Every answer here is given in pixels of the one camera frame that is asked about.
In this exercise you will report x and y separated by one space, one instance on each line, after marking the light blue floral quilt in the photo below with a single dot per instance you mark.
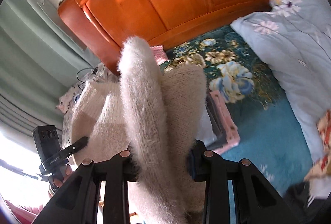
294 40

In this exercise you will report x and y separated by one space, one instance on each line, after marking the person's left hand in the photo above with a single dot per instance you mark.
56 181

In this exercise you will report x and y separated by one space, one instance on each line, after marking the green curtain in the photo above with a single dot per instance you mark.
40 58

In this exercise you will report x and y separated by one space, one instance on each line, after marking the beige fuzzy knit sweater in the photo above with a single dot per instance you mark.
157 115

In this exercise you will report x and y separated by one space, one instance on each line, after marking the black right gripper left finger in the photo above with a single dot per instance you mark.
77 200

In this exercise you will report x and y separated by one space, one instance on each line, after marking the light blue folded garment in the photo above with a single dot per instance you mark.
205 130

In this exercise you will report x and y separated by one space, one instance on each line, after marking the dark grey folded garment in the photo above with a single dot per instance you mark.
218 138

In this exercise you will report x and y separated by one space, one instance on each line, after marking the teal floral bed blanket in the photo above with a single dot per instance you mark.
270 134

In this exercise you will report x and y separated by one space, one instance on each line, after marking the black and white jacket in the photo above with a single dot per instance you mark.
309 200

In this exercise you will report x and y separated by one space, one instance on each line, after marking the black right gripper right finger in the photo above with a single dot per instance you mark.
255 199

